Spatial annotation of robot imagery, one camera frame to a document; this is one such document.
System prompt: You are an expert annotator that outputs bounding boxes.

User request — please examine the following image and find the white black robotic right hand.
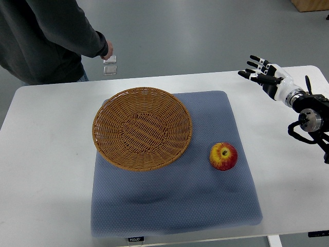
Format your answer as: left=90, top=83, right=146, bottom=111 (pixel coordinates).
left=238, top=55, right=290, bottom=100

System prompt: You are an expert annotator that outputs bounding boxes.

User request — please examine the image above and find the person's bare hand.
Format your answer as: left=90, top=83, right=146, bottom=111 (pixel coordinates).
left=100, top=40, right=113, bottom=60

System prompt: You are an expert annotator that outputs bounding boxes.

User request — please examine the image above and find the red yellow apple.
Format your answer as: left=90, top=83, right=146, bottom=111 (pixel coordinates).
left=209, top=142, right=238, bottom=171

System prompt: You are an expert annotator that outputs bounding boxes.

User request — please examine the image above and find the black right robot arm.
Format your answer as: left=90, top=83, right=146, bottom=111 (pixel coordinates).
left=288, top=76, right=328, bottom=164

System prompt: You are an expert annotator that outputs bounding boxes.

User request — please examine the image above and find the brown wicker basket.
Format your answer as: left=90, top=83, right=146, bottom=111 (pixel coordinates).
left=92, top=87, right=192, bottom=172

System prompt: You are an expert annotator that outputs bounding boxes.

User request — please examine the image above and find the upper metal floor plate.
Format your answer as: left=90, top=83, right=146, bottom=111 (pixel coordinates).
left=103, top=55, right=117, bottom=64

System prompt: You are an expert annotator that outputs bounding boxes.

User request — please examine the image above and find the person in dark sweater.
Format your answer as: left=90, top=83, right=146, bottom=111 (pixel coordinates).
left=1, top=1, right=107, bottom=85

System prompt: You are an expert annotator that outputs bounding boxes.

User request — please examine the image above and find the wooden box corner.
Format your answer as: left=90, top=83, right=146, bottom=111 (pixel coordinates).
left=291, top=0, right=329, bottom=12

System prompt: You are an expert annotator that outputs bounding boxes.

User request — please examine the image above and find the blue grey fabric mat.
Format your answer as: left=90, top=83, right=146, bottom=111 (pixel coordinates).
left=91, top=91, right=262, bottom=238

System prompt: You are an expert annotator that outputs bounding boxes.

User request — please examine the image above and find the white table leg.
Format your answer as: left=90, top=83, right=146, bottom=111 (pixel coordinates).
left=267, top=235, right=282, bottom=247

